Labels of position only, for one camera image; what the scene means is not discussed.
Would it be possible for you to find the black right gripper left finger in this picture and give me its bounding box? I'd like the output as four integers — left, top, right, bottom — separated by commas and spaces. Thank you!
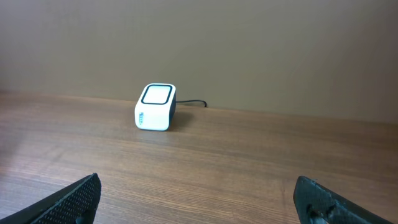
1, 173, 101, 224

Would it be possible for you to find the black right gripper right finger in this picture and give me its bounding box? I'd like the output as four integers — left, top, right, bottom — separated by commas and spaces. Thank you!
293, 176, 392, 224

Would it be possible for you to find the white barcode scanner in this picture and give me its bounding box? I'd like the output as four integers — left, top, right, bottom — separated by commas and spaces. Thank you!
134, 83, 176, 131

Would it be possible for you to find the black scanner cable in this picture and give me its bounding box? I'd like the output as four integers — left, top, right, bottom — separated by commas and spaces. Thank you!
175, 99, 208, 108

